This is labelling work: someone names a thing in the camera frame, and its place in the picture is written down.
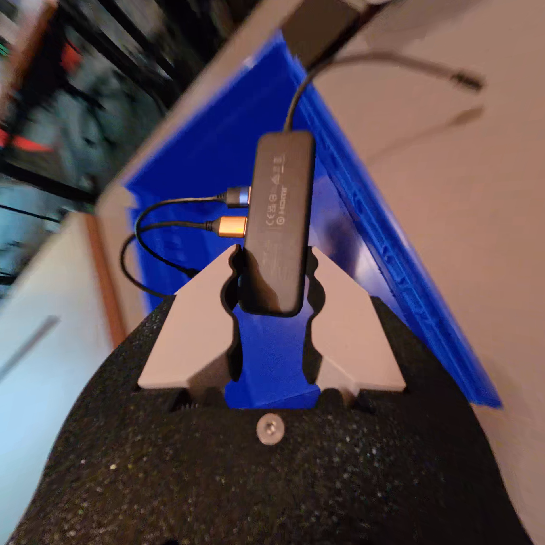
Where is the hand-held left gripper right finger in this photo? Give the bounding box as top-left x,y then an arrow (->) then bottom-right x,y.
303,246 -> 407,404

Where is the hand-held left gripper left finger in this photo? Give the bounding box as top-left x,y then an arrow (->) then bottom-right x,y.
137,244 -> 244,391

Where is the copper plug usb cable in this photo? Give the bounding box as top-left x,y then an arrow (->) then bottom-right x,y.
120,215 -> 248,299

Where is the blue plastic bin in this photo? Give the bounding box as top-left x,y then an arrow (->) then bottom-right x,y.
121,32 -> 503,410

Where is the black hub cable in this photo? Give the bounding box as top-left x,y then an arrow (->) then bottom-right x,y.
283,51 -> 486,133

